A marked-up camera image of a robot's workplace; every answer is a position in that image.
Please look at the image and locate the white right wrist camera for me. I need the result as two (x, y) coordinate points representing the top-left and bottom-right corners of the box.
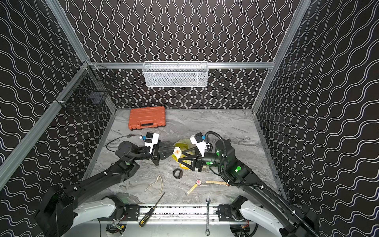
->
(190, 132), (212, 157)

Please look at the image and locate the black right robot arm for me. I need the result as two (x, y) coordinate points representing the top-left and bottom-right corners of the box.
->
(173, 131), (320, 237)

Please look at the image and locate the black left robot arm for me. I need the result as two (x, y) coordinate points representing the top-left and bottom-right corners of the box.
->
(34, 132), (175, 237)

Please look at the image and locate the black wire basket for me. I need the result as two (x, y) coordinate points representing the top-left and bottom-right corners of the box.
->
(58, 62), (116, 120)

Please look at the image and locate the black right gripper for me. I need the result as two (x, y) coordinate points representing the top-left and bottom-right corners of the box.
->
(179, 146), (228, 173)

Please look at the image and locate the yellow strap red dial watch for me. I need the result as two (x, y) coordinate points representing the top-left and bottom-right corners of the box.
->
(185, 179), (201, 196)

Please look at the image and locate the red plastic tool case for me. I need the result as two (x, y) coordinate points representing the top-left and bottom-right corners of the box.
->
(128, 106), (166, 130)

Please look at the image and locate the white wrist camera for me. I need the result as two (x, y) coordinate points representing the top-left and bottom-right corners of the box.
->
(190, 132), (212, 157)
(145, 132), (159, 154)

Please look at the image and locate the silver combination wrench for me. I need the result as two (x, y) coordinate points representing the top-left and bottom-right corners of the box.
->
(205, 198), (211, 237)

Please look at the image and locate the yellow green white towel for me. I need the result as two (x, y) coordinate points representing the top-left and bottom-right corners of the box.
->
(172, 139), (195, 170)

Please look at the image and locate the black yellow screwdriver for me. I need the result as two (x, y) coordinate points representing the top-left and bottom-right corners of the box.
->
(138, 192), (165, 228)

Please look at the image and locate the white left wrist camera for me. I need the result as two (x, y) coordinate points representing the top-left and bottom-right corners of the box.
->
(145, 132), (159, 154)

